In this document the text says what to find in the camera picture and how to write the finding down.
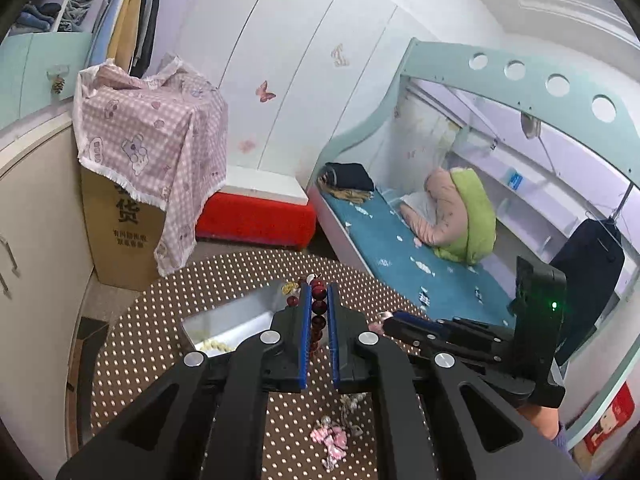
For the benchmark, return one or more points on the pink butterfly wall sticker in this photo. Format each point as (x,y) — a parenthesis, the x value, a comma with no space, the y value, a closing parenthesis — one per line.
(263,93)

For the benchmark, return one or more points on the brown cardboard box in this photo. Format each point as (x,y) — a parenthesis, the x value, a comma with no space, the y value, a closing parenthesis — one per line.
(122,233)

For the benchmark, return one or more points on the grey metal tin box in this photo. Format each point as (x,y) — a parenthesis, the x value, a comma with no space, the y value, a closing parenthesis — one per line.
(222,329)

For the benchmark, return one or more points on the silver pearl jewelry piece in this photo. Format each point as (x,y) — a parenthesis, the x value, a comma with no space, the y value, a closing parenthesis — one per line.
(350,402)

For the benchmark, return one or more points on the person's right hand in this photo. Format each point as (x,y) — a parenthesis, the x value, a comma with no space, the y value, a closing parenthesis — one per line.
(545,420)

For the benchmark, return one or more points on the dark hanging jacket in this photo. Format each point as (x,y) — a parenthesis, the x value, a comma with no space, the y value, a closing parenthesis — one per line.
(592,260)

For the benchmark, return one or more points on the red printed box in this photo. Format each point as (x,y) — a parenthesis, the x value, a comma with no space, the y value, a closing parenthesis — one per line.
(587,453)

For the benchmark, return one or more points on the teal bed mattress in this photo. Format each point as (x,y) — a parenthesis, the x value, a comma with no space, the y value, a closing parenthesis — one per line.
(439,288)

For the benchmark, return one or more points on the hanging clothes in wardrobe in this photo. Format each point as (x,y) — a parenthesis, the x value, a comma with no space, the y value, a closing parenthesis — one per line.
(116,33)

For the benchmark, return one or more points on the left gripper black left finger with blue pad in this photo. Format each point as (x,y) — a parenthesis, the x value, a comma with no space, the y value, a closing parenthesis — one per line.
(204,418)

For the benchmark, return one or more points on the pink white bow hair clip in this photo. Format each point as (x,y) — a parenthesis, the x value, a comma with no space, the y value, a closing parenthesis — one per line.
(377,326)

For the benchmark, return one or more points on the dark folded clothes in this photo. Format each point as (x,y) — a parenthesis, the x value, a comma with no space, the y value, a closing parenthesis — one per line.
(348,181)

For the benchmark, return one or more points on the beige butterfly wall sticker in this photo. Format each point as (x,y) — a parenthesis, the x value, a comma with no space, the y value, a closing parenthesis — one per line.
(338,57)

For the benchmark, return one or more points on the pink white bead jewelry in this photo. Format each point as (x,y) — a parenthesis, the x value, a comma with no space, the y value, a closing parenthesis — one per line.
(334,435)

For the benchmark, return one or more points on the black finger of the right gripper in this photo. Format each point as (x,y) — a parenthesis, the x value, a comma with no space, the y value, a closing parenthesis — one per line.
(425,339)

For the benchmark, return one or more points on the red white storage bench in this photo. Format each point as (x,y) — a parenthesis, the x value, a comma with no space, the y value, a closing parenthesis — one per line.
(260,208)

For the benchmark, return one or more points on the pink checkered cloth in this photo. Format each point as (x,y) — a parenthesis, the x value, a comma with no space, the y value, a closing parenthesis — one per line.
(162,138)

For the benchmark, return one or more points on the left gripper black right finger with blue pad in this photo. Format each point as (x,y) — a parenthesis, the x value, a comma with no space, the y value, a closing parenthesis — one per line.
(434,417)

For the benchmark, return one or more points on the purple sleeve forearm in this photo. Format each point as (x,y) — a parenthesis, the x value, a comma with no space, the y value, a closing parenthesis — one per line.
(560,440)

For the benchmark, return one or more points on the pink green body pillow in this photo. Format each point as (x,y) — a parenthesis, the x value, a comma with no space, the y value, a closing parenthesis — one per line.
(453,215)

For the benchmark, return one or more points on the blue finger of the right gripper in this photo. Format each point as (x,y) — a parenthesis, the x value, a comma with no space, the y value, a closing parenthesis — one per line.
(430,322)

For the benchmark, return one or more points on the beige cabinet with handles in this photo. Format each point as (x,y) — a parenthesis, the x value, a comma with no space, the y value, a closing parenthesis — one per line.
(45,269)

